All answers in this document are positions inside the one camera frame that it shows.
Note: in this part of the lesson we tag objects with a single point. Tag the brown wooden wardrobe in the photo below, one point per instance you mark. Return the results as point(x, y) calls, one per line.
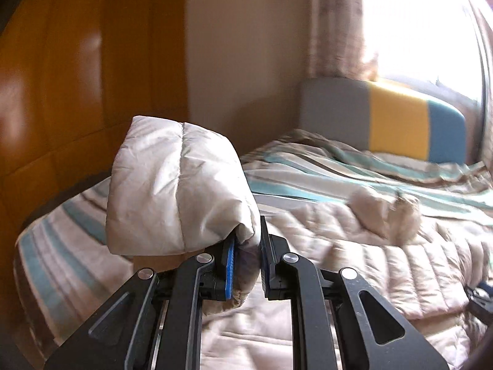
point(77, 65)

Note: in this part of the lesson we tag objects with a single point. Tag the striped duvet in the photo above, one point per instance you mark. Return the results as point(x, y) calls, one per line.
point(292, 177)

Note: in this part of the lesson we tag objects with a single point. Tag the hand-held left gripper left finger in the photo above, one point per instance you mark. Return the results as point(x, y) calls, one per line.
point(230, 266)

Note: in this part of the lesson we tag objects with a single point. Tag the grey yellow blue headboard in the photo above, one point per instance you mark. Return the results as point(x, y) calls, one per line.
point(396, 123)

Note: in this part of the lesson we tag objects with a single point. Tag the window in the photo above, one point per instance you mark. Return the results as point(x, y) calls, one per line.
point(416, 27)

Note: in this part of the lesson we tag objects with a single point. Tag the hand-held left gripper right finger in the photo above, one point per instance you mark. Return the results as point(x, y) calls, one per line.
point(275, 269)

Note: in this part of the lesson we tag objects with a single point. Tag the beige quilted down jacket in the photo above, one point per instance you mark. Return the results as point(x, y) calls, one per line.
point(173, 185)

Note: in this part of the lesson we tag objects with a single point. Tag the beige patterned curtain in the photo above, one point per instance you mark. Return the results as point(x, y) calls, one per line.
point(487, 84)
point(335, 27)

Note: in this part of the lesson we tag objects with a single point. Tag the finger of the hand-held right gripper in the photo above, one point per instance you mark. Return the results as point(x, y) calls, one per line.
point(481, 300)

